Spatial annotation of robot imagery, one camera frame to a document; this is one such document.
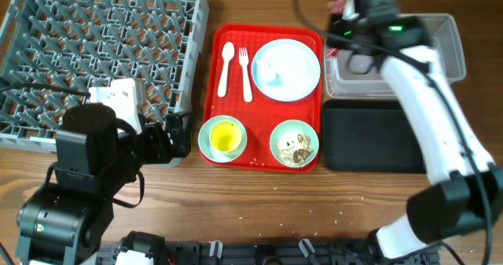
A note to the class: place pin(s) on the grey dishwasher rack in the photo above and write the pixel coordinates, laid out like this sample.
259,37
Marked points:
54,51

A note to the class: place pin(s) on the light blue plate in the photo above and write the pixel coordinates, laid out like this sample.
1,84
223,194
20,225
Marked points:
297,64

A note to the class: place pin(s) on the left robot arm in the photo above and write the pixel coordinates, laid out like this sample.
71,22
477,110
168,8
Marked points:
97,155

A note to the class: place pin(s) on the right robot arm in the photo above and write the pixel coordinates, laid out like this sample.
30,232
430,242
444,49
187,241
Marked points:
465,192

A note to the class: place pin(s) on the green bowl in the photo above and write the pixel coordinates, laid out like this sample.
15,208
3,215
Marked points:
296,125

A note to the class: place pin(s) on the yellow plastic cup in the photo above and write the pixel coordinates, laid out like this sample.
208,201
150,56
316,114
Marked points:
225,136

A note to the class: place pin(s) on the black waste tray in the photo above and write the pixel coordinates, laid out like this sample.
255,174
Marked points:
369,136

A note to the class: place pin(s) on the white napkin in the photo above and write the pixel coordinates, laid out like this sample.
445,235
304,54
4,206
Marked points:
268,73

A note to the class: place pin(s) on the rice and food scraps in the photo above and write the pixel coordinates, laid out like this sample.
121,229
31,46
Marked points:
294,147

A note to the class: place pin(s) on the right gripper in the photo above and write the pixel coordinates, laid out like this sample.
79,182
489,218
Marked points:
336,26

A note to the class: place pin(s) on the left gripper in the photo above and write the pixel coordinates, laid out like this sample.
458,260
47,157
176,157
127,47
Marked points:
180,137

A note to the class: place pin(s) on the red plastic tray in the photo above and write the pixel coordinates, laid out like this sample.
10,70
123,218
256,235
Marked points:
263,114

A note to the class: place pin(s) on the white plastic spoon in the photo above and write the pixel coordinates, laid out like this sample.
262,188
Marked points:
228,52

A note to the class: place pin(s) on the clear plastic bin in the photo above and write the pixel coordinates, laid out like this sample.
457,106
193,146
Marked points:
340,83

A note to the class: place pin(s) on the light blue small bowl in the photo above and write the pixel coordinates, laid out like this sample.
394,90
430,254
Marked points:
212,154

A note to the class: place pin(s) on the white plastic fork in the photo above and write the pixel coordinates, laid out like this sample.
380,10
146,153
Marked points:
244,61

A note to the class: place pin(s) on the red sauce packet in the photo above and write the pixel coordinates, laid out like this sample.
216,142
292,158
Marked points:
337,6

